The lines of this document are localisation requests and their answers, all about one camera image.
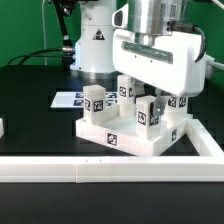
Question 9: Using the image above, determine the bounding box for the white marker plate with tags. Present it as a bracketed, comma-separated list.
[51, 92, 117, 108]

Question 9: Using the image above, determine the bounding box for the white square table top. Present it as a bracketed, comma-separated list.
[76, 105, 192, 157]

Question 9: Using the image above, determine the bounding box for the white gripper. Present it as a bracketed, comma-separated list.
[112, 5, 205, 116]

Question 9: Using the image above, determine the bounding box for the black cable bundle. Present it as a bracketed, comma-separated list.
[7, 46, 76, 67]

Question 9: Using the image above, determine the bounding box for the white L-shaped obstacle fence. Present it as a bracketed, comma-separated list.
[0, 119, 224, 183]

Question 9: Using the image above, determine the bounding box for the white block at left edge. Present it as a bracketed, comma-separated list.
[0, 118, 4, 139]

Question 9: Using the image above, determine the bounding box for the white thin cable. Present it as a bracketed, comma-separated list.
[41, 0, 49, 66]

